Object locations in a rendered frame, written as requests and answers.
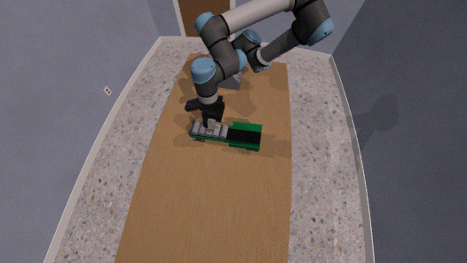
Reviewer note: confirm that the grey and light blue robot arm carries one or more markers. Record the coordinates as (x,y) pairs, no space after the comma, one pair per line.
(312,24)

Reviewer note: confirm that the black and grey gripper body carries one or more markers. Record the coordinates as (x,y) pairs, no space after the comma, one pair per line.
(214,110)

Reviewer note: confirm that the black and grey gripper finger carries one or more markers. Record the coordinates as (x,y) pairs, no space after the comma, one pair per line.
(208,124)

